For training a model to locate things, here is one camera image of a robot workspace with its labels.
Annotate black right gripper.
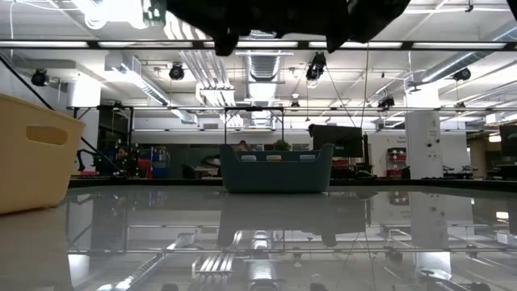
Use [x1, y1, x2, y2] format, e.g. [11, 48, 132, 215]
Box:
[166, 0, 351, 57]

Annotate teal plastic bin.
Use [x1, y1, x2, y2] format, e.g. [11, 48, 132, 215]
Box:
[219, 143, 336, 194]

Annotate yellow plastic bin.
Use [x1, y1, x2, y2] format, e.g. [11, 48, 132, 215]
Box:
[0, 93, 86, 215]

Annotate black monitor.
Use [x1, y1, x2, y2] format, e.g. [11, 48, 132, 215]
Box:
[309, 123, 364, 158]

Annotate red storage shelf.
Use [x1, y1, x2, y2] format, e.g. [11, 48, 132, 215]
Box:
[385, 147, 408, 179]

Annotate blue storage crates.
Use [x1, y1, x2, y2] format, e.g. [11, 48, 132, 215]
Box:
[151, 147, 170, 179]

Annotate black shelving rack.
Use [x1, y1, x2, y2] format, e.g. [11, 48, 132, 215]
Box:
[96, 105, 135, 179]

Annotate silver ventilation duct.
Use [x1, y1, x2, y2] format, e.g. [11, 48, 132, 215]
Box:
[237, 30, 296, 82]

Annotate black metal stand frame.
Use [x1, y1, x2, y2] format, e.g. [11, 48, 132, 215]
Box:
[223, 106, 285, 146]

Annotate black aluminium table frame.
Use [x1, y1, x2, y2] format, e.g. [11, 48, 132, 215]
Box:
[66, 177, 517, 190]

